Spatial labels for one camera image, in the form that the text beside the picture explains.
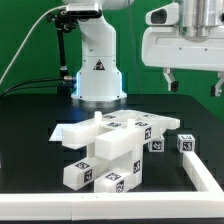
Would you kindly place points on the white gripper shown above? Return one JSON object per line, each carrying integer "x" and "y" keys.
{"x": 165, "y": 47}

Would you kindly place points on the white chair back frame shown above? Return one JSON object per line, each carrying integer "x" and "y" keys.
{"x": 124, "y": 132}

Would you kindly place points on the white chair seat plate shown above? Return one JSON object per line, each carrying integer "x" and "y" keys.
{"x": 131, "y": 161}

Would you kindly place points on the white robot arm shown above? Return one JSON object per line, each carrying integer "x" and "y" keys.
{"x": 185, "y": 34}

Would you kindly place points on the white base tag plate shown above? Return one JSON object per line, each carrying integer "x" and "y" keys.
{"x": 58, "y": 131}

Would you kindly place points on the grey camera on stand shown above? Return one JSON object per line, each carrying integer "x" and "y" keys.
{"x": 84, "y": 10}

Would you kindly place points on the black camera stand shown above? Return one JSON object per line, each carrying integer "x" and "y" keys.
{"x": 64, "y": 24}

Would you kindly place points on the white U-shaped obstacle frame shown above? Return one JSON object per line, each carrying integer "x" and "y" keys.
{"x": 207, "y": 201}

